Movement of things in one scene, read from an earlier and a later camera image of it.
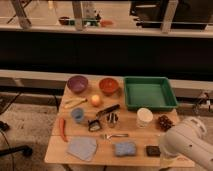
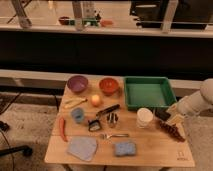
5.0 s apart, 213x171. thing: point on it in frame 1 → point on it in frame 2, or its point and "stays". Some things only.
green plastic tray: x=152 y=92 stays
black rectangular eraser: x=153 y=151 → x=162 y=114
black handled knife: x=117 y=106 stays
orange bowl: x=108 y=85 stays
